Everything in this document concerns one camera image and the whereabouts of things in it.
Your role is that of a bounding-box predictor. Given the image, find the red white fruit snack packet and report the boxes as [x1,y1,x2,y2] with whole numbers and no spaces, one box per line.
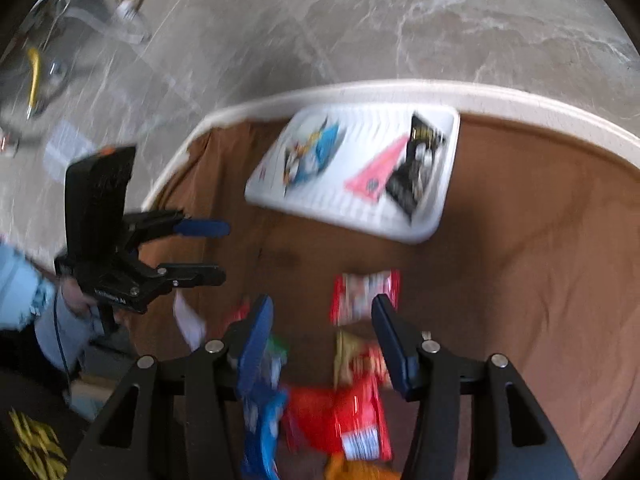
[330,270,401,326]

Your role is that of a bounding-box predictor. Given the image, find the dark blue snack packet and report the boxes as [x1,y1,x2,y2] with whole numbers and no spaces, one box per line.
[240,349,292,480]

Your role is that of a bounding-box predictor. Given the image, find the white crumpled wrapper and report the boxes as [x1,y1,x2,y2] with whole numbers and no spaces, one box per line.
[172,290,207,351]

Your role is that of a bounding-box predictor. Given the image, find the orange snack bar packet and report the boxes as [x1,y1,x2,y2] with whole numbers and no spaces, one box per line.
[324,454,401,480]

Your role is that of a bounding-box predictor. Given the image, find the beige red snack packet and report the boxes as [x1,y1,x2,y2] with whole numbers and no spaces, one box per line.
[333,330,393,389]

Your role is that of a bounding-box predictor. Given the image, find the black gold snack packet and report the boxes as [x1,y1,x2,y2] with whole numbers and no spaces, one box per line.
[385,113,446,221]

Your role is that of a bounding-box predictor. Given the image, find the green clear snack packet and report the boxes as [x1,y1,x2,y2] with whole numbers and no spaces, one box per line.
[266,335,288,366]

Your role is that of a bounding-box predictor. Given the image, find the white plastic tray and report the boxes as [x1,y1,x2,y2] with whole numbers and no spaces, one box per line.
[244,103,461,244]

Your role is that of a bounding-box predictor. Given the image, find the left forearm grey sleeve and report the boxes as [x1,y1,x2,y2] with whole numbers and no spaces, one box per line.
[1,243,102,372]

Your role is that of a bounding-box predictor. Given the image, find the small red wrapper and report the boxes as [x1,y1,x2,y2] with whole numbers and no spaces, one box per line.
[221,297,250,333]

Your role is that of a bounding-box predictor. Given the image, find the light blue cartoon snack bag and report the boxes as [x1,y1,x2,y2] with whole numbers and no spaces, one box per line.
[282,115,344,193]

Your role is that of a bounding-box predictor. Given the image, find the person's left hand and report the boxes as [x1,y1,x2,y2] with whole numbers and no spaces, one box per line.
[55,276,124,335]

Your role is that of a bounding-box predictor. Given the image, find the large red snack bag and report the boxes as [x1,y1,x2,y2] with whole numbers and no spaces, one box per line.
[281,376,393,462]

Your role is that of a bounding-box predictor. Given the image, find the pink snack packet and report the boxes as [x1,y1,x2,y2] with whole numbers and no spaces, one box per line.
[344,136,409,203]

